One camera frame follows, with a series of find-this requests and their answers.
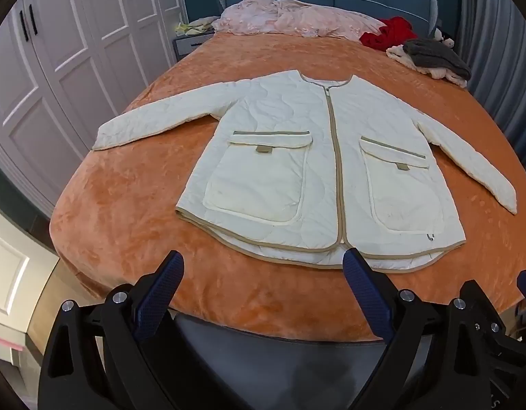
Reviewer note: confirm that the grey nightstand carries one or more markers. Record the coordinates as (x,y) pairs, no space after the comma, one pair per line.
(188,47)

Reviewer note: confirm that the cream fluffy cloth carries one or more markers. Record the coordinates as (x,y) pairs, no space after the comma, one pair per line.
(399,53)

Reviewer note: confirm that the pale yellow cloth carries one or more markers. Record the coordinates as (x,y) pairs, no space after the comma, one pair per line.
(194,29)

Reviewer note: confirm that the cream quilted jacket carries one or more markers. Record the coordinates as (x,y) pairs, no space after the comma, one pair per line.
(280,158)

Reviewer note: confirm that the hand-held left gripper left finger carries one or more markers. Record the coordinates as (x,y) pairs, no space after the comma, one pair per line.
(158,303)

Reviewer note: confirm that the white panelled wardrobe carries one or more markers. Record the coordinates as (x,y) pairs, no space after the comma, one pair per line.
(75,72)

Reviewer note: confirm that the cream door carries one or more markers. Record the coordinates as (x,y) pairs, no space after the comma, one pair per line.
(11,264)

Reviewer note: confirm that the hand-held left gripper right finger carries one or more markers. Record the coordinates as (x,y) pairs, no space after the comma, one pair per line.
(367,303)

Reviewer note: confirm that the grey curtain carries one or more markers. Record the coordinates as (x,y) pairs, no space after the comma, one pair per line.
(493,51)

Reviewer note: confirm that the orange plush bed blanket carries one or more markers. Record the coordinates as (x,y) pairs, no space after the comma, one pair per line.
(139,222)

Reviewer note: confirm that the pink quilt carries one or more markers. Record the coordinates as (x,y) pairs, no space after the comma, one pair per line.
(310,19)

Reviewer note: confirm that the red cloth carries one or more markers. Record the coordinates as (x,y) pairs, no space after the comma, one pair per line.
(391,32)

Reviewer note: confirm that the grey knitted cloth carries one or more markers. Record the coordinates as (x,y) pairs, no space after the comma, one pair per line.
(438,57)

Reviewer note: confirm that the black and white plush toy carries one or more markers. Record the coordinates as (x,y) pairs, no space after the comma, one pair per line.
(442,38)

